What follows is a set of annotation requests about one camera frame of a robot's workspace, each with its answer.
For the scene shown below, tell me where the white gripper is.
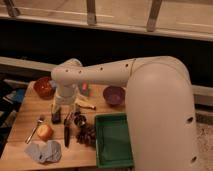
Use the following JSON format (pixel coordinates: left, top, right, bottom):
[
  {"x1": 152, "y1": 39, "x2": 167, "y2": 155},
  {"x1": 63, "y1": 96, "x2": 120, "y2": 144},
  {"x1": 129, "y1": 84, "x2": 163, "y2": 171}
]
[{"x1": 51, "y1": 93, "x2": 77, "y2": 114}]

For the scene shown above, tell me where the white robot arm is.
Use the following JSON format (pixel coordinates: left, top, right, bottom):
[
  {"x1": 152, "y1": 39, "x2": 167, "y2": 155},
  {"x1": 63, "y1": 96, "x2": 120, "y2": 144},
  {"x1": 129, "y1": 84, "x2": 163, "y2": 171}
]
[{"x1": 51, "y1": 56, "x2": 199, "y2": 171}]

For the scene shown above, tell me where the red bowl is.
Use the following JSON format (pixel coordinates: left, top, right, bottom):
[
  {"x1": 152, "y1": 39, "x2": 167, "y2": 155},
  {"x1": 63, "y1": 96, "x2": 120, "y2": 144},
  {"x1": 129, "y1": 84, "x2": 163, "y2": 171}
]
[{"x1": 33, "y1": 77, "x2": 55, "y2": 99}]

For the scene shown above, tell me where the purple bowl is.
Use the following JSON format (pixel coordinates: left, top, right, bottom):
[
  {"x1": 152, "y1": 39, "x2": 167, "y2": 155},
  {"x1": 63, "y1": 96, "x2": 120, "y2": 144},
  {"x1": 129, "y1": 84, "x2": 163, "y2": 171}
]
[{"x1": 103, "y1": 86, "x2": 125, "y2": 106}]

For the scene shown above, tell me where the black rectangular block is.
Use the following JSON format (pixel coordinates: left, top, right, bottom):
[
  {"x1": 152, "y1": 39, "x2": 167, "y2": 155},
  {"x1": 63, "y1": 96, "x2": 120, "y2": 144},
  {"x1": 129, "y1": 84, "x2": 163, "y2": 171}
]
[{"x1": 51, "y1": 109, "x2": 61, "y2": 124}]

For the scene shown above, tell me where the small dark round cup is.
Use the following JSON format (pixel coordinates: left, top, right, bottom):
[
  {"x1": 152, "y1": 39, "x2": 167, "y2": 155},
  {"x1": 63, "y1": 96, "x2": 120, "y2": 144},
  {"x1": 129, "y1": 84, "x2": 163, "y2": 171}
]
[{"x1": 74, "y1": 114, "x2": 86, "y2": 127}]

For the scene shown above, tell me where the yellow banana toy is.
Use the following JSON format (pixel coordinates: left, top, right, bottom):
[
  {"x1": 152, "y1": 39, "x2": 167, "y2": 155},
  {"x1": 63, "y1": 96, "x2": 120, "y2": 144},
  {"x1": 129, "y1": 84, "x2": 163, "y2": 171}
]
[{"x1": 75, "y1": 99, "x2": 96, "y2": 110}]

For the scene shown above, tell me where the orange yellow fruit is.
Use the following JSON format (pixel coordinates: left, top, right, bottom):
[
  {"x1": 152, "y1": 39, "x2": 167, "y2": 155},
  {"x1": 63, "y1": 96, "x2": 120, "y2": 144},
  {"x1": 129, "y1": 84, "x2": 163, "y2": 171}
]
[{"x1": 37, "y1": 124, "x2": 53, "y2": 141}]

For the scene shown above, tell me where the brown pine cone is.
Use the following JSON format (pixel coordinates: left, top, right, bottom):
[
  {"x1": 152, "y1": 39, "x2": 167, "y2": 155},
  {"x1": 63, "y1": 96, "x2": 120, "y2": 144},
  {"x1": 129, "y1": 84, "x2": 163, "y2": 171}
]
[{"x1": 76, "y1": 124, "x2": 96, "y2": 147}]

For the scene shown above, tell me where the wooden board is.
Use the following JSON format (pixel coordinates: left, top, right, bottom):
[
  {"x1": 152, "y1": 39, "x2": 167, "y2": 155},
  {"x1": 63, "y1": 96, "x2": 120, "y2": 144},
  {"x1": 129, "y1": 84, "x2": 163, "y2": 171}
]
[{"x1": 0, "y1": 79, "x2": 134, "y2": 171}]

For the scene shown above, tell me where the metal spoon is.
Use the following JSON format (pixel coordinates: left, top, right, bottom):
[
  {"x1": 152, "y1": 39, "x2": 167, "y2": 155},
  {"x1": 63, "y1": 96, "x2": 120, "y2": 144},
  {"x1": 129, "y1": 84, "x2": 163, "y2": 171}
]
[{"x1": 25, "y1": 115, "x2": 45, "y2": 144}]

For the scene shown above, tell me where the grey blue cloth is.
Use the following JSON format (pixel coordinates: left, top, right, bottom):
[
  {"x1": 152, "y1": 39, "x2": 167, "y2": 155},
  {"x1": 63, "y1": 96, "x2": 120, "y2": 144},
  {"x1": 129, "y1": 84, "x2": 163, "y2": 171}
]
[{"x1": 25, "y1": 140, "x2": 62, "y2": 164}]

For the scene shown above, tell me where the green plastic tray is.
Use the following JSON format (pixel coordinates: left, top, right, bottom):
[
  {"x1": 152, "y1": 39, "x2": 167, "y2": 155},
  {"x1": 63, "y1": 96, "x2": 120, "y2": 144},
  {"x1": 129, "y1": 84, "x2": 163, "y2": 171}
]
[{"x1": 95, "y1": 113, "x2": 134, "y2": 168}]

